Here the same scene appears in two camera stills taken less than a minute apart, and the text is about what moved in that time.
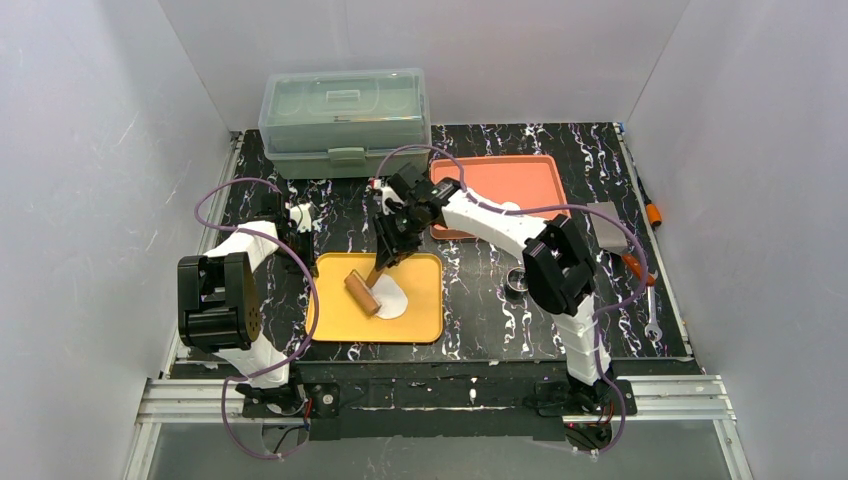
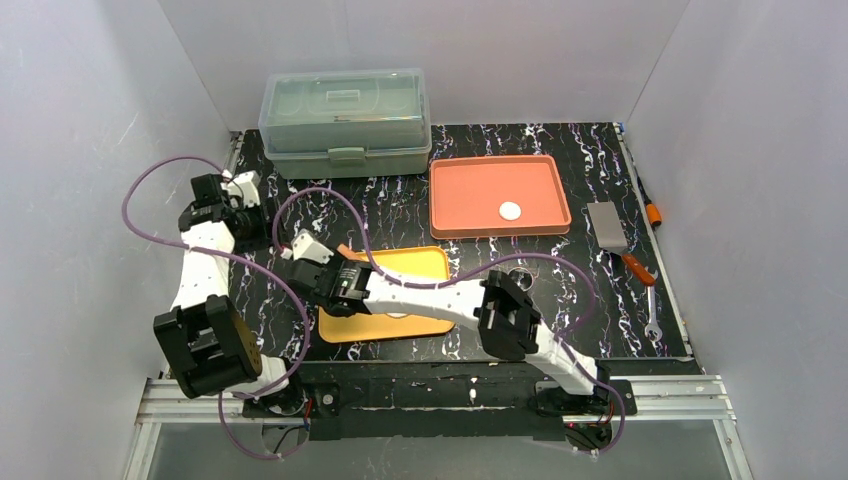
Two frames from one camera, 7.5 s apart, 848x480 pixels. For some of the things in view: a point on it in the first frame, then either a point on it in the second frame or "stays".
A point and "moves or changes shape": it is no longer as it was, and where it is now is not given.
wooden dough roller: (360, 289) moves or changes shape
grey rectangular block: (611, 236) stays
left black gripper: (303, 244) -> (248, 221)
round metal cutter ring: (517, 279) stays
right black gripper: (395, 239) -> (304, 277)
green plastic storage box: (340, 123) stays
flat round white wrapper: (510, 206) stays
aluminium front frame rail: (654, 400) stays
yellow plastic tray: (343, 319) stays
